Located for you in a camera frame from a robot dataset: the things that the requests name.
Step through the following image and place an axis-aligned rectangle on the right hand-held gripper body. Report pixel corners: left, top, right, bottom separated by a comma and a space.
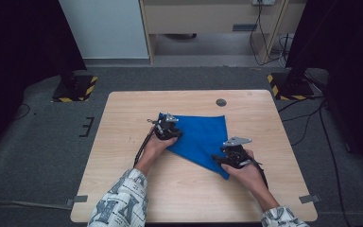
220, 136, 252, 168

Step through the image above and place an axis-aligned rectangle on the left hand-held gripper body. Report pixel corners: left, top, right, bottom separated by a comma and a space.
154, 113, 180, 141

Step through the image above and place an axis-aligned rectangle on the blue cloth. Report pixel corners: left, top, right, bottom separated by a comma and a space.
158, 112, 231, 181

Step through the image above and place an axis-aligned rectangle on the person's left hand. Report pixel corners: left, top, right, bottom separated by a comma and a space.
142, 127, 178, 166

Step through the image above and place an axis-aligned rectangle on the person's right hand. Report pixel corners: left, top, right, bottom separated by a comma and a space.
221, 150, 268, 197

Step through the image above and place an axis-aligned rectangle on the grey tape strip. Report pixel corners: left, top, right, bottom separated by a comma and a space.
298, 194, 321, 204
65, 195, 89, 207

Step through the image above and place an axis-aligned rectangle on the black stand with striped base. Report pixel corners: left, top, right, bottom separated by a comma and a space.
267, 62, 316, 101
51, 62, 98, 103

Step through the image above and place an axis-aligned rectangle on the dark object under desk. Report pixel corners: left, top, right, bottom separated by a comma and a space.
164, 32, 198, 41

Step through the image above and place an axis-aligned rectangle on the light wooden desk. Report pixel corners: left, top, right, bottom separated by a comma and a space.
138, 0, 308, 64

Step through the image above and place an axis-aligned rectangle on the white panel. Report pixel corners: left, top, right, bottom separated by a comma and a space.
58, 0, 149, 60

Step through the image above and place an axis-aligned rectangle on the black curtain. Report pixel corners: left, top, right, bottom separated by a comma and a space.
0, 0, 88, 159
285, 0, 363, 171

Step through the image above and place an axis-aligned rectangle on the white power strip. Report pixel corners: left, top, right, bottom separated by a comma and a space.
252, 0, 277, 7

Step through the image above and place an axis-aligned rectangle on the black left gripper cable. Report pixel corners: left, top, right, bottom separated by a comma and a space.
132, 127, 157, 168

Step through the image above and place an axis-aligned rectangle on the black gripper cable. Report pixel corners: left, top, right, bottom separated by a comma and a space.
249, 159, 269, 190
132, 127, 157, 168

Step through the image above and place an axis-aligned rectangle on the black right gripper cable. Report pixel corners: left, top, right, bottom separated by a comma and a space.
249, 159, 269, 190

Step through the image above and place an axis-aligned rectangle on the black floor cable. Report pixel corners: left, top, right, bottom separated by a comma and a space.
319, 100, 352, 227
277, 96, 326, 114
12, 103, 32, 121

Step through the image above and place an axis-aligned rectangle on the black hanging cable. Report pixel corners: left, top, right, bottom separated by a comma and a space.
249, 0, 289, 67

